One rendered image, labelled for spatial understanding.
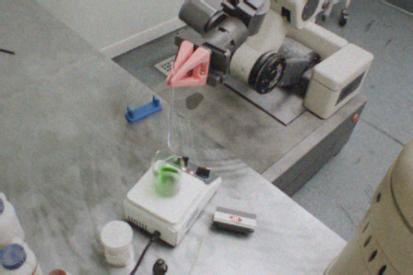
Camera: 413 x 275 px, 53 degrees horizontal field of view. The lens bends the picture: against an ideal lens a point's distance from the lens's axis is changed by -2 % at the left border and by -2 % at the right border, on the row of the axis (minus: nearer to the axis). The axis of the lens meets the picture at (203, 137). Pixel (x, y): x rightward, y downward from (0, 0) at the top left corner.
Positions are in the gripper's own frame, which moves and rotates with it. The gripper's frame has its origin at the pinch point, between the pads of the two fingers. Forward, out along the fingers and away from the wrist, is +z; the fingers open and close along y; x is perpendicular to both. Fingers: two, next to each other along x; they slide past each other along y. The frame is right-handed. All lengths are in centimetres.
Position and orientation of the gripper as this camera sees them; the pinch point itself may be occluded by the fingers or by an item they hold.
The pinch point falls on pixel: (171, 80)
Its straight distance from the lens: 67.5
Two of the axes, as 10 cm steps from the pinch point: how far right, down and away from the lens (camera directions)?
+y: 8.2, 4.6, -3.4
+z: -5.6, 5.6, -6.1
